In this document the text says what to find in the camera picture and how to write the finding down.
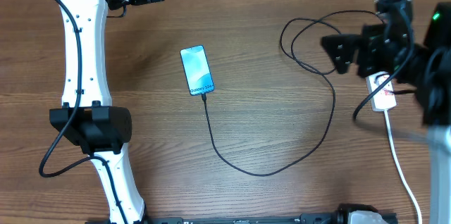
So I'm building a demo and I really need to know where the black USB charger cable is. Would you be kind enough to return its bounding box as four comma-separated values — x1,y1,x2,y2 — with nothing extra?
201,9,387,178

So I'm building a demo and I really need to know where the Galaxy S24+ smartphone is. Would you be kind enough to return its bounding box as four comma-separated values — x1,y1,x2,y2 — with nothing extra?
180,45,215,96

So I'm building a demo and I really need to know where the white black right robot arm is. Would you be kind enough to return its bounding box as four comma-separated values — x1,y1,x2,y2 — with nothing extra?
321,1,450,223

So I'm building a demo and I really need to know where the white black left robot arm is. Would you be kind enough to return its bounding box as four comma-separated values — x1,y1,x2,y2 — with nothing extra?
49,0,164,223

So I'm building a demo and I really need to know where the white power strip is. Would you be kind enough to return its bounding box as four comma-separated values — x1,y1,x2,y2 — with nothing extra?
366,71,397,112

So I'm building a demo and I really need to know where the white power strip cord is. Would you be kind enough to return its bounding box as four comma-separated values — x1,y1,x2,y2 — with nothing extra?
383,109,424,224

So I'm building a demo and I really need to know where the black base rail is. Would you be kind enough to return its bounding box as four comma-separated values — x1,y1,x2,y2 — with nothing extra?
142,213,337,224

